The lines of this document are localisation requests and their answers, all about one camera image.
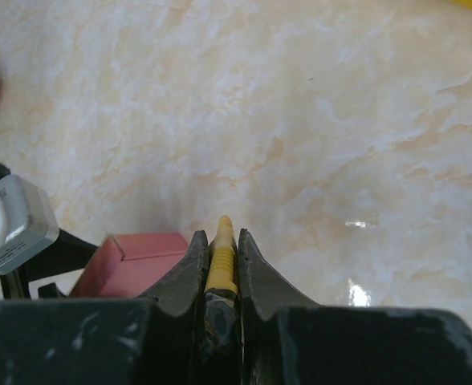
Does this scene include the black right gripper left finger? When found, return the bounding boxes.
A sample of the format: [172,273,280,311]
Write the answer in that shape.
[0,231,209,384]

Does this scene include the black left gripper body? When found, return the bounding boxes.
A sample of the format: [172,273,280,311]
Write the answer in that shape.
[0,163,97,299]

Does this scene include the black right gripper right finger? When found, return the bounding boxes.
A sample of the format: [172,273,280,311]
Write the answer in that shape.
[238,229,472,384]

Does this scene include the pink express box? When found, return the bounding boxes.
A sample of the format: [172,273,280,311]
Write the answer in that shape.
[69,233,189,298]

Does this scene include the yellow utility knife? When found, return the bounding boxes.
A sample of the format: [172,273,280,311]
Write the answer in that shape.
[203,215,241,361]

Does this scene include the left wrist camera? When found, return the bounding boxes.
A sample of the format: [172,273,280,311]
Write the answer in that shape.
[0,175,59,275]

